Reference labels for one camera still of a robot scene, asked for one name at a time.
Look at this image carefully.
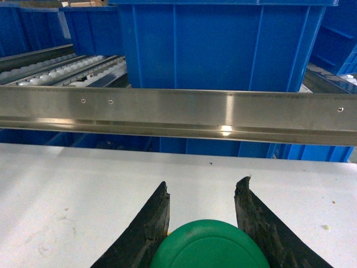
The stainless steel shelf rail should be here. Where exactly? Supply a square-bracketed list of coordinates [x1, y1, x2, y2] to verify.
[1, 86, 356, 146]

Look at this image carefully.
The blue bin left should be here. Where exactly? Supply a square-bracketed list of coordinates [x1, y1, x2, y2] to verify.
[1, 2, 71, 58]

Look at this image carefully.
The small blue bin centre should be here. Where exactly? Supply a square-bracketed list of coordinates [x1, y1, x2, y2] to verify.
[59, 6, 124, 56]

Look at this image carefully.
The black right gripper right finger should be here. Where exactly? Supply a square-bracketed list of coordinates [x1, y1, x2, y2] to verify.
[234, 176, 331, 267]

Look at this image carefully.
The large blue bin right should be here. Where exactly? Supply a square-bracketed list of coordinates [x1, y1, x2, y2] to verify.
[112, 1, 339, 92]

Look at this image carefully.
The green mushroom push button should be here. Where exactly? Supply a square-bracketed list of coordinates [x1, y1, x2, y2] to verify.
[150, 219, 269, 267]

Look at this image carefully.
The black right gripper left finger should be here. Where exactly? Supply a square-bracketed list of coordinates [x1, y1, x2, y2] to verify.
[92, 181, 170, 267]

